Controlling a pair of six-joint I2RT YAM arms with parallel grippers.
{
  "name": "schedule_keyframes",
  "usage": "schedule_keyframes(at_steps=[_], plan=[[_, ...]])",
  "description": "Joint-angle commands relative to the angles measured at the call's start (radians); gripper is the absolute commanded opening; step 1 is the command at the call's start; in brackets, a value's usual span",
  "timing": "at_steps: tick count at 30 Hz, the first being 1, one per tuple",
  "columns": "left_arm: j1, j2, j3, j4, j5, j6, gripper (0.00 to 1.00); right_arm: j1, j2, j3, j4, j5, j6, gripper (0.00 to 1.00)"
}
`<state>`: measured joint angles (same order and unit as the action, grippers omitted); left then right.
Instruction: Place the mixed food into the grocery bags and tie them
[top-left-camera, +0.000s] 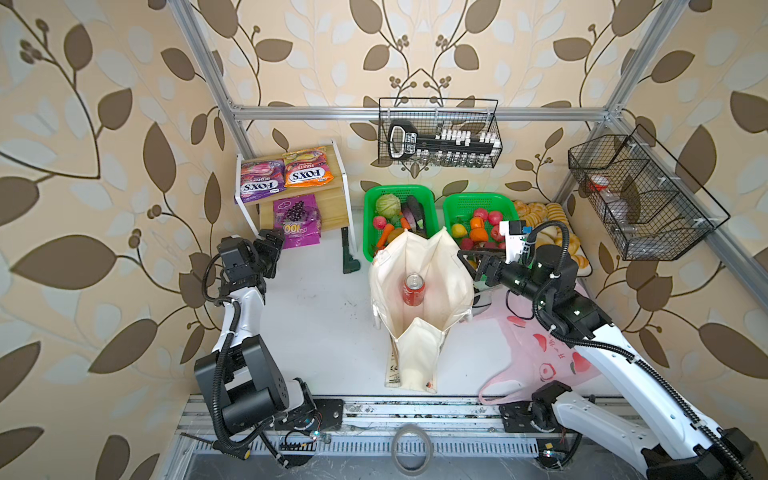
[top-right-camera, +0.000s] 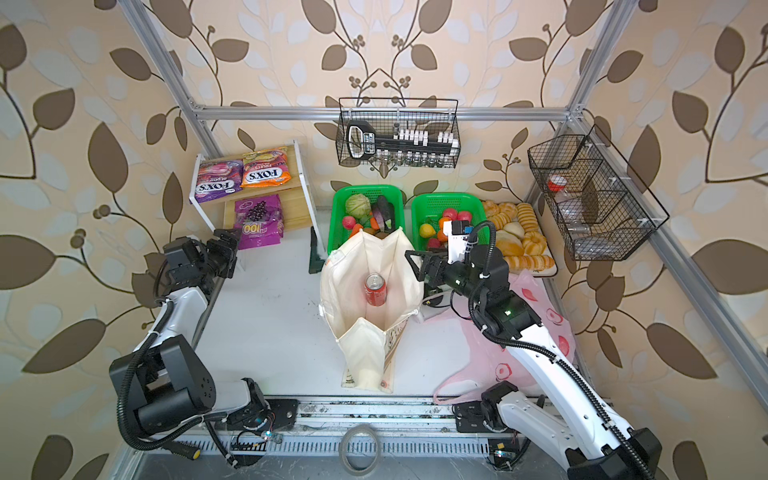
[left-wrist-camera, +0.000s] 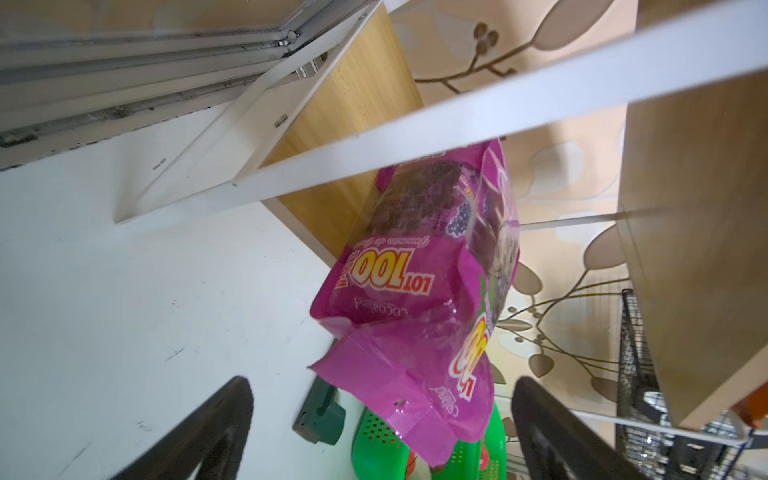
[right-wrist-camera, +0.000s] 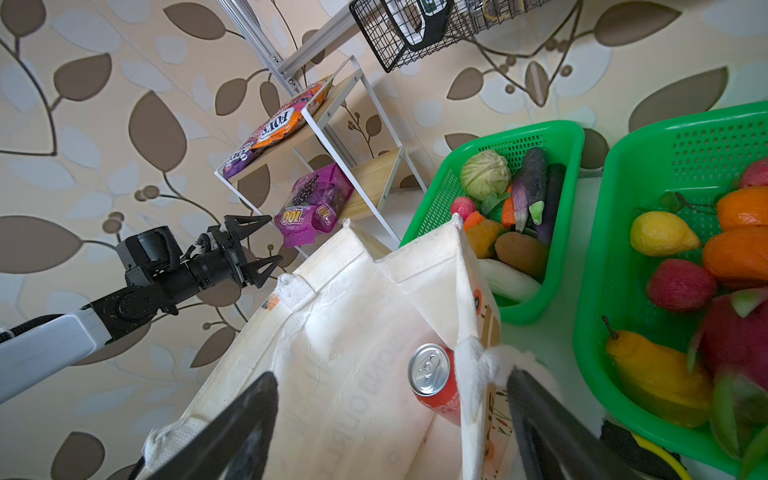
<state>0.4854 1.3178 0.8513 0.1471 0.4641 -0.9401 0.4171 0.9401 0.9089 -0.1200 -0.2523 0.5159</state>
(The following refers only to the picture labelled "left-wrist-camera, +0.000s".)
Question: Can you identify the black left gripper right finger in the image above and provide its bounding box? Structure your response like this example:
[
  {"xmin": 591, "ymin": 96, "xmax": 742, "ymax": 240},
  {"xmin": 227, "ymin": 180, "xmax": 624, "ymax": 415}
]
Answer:
[{"xmin": 511, "ymin": 377, "xmax": 644, "ymax": 480}]

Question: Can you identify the green vegetable basket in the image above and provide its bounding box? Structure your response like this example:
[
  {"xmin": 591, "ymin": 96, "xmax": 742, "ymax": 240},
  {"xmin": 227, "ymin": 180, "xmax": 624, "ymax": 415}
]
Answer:
[{"xmin": 351, "ymin": 409, "xmax": 507, "ymax": 479}]

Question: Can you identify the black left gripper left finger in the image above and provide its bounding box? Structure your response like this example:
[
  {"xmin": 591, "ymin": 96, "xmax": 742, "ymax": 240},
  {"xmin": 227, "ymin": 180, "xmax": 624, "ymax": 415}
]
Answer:
[{"xmin": 114, "ymin": 376, "xmax": 254, "ymax": 479}]

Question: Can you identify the black wire wall basket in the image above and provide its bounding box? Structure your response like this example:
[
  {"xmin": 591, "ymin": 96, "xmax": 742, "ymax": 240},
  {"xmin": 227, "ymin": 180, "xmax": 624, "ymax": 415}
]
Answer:
[{"xmin": 614, "ymin": 289, "xmax": 768, "ymax": 480}]

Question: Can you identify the purple lot 100 candy bag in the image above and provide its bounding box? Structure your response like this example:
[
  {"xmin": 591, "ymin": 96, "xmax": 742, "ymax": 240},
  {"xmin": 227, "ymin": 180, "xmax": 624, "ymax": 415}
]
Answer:
[{"xmin": 310, "ymin": 140, "xmax": 520, "ymax": 467}]

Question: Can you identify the white wooden shelf rack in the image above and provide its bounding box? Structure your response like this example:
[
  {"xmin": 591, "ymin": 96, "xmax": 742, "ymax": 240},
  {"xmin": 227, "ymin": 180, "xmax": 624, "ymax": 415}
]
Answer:
[{"xmin": 120, "ymin": 1, "xmax": 767, "ymax": 428}]

